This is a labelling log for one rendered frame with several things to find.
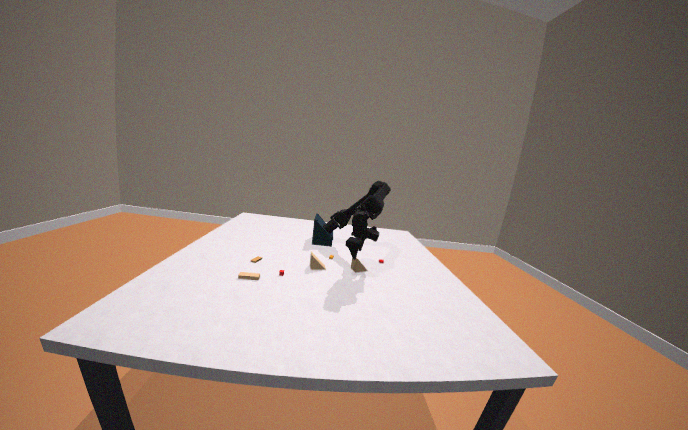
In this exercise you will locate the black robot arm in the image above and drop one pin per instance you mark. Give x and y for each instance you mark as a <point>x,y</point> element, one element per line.
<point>363,209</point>

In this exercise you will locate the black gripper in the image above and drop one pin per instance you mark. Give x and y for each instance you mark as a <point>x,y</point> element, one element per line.
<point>356,243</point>

